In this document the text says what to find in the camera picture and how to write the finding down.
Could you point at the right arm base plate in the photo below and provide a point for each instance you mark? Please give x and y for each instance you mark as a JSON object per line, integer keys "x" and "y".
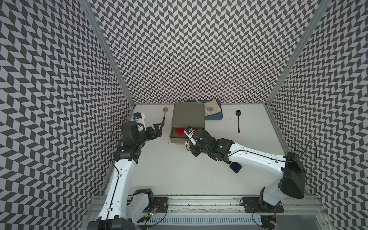
{"x": 253, "y": 204}

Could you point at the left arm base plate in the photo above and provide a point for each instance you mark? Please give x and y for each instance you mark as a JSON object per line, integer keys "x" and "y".
{"x": 155, "y": 204}

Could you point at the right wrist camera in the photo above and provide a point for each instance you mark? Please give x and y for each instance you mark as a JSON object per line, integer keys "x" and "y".
{"x": 190, "y": 137}

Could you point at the blue brooch box lower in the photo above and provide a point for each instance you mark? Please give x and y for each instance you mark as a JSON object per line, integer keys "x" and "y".
{"x": 235, "y": 167}

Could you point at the beige folded cloth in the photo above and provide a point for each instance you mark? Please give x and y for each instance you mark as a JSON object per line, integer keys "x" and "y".
{"x": 214, "y": 105}

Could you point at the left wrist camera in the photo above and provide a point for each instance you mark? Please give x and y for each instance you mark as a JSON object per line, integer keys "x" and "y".
{"x": 139, "y": 119}

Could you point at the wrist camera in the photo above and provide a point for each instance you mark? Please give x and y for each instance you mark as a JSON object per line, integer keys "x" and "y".
{"x": 190, "y": 137}
{"x": 139, "y": 119}

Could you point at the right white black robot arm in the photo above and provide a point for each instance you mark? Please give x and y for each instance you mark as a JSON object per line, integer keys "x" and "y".
{"x": 288, "y": 169}

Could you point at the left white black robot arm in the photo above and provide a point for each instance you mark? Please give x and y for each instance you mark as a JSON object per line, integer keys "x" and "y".
{"x": 117, "y": 212}

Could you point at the aluminium front rail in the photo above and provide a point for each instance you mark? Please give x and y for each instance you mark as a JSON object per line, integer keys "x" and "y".
{"x": 234, "y": 205}

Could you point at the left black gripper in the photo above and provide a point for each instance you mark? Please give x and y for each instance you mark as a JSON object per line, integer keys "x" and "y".
{"x": 158, "y": 132}

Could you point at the teal blue tray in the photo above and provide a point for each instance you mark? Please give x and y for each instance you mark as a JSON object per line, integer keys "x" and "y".
{"x": 218, "y": 116}

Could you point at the gold spoon green handle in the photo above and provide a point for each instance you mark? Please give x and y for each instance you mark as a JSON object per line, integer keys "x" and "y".
{"x": 165, "y": 110}

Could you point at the black spoon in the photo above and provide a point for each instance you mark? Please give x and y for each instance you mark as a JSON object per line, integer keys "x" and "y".
{"x": 238, "y": 114}

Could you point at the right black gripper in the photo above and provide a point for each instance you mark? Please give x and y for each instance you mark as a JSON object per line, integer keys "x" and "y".
{"x": 195, "y": 152}

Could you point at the grey three-drawer storage box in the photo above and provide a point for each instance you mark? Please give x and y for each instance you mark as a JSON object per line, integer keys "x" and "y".
{"x": 184, "y": 115}

